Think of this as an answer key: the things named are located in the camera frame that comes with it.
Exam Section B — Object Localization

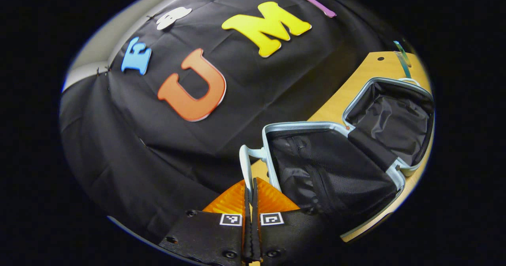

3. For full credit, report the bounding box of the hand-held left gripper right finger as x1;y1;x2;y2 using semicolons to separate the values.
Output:
252;177;344;264

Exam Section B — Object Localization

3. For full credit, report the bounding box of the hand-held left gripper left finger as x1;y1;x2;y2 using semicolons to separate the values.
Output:
158;179;252;266

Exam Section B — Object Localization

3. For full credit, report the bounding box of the light blue suitcase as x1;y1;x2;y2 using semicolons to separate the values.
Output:
239;76;436;243

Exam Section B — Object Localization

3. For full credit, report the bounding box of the teal skin care bottle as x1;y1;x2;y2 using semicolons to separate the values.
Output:
393;40;412;68

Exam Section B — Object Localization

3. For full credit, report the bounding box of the black backdrop cloth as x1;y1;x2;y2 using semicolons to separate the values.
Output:
59;0;419;243

